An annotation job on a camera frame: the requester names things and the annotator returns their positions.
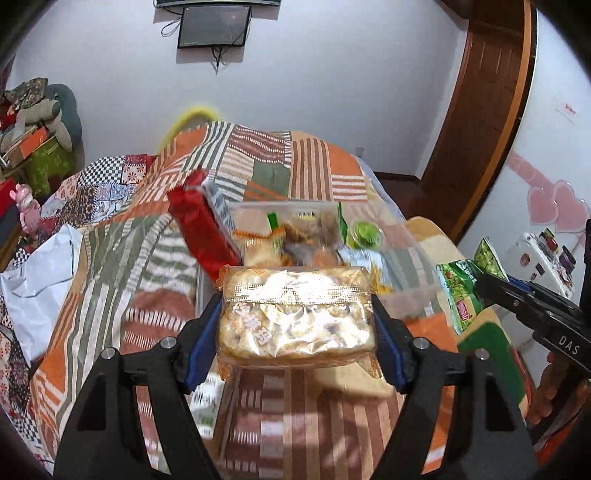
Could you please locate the black cable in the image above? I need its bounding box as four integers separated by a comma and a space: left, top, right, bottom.
210, 44, 232, 75

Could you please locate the small black monitor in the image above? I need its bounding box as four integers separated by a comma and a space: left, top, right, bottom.
178, 4, 252, 49

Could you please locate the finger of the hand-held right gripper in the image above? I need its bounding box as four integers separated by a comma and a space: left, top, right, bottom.
475, 272, 552, 330
505, 277, 585, 319

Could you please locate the white plastic bag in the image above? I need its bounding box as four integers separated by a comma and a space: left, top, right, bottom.
0, 224, 86, 365

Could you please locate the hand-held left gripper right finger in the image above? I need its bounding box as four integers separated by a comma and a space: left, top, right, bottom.
369, 293, 539, 480

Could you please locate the brown wooden door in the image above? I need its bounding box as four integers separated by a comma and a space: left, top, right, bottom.
418, 0, 539, 241

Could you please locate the clear packet of brown snacks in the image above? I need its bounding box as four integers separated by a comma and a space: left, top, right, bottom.
281, 212, 338, 259

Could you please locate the orange box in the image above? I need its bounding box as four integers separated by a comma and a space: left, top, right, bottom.
0, 127, 51, 169

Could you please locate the yellow-green snack packet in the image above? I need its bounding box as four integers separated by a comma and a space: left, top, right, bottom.
339, 247, 393, 296

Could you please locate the person's right hand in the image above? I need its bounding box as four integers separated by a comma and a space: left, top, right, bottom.
526, 353, 583, 428

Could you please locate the yellow hoop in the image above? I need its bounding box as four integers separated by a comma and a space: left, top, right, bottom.
157, 105, 227, 153

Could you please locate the pile of clothes and boxes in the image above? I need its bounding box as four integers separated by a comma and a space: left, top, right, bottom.
0, 78, 84, 153

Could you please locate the green gift bag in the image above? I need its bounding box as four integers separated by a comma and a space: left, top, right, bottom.
25, 138, 75, 199

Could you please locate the pink toy figure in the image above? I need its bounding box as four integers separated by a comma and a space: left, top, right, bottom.
14, 182, 42, 238

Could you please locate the black wall television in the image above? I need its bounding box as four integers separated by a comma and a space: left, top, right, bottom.
154, 0, 282, 9

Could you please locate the clear pastry pack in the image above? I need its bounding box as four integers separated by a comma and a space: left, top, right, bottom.
216, 264, 382, 370

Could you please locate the striped patchwork blanket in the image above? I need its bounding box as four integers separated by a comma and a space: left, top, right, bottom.
0, 120, 416, 480

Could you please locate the green jelly cup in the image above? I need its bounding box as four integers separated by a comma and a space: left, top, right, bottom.
353, 220, 386, 250

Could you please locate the white side table with bottles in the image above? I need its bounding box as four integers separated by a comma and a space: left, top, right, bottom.
505, 228, 583, 319

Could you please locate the clear plastic container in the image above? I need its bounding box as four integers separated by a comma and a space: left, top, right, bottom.
196, 200, 439, 319

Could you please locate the green snack packet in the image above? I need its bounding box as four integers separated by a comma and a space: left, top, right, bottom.
436, 237, 509, 335

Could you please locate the red snack bag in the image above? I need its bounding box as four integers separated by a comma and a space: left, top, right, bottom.
167, 170, 243, 282

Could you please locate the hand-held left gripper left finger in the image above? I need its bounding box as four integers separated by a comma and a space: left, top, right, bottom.
53, 293, 227, 480

